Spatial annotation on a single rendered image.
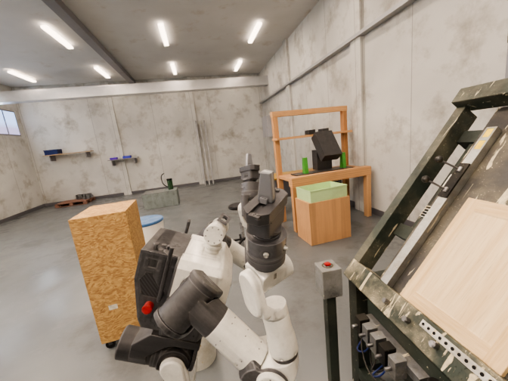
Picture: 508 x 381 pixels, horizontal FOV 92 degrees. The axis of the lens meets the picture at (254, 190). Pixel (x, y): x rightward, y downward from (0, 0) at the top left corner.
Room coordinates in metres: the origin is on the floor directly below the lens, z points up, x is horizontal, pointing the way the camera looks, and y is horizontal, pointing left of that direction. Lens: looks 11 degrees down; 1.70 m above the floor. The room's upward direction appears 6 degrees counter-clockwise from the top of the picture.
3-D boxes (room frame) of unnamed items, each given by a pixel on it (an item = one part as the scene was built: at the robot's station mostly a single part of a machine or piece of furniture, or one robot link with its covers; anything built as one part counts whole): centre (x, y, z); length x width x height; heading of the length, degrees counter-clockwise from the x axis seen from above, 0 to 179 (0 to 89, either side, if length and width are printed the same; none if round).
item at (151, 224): (3.75, 1.76, 0.34); 0.55 x 0.55 x 0.68
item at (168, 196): (7.86, 2.99, 0.49); 1.03 x 0.82 x 0.98; 102
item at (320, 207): (4.47, -1.43, 1.10); 1.69 x 1.50 x 2.20; 102
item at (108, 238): (2.19, 1.36, 0.63); 0.50 x 0.42 x 1.25; 15
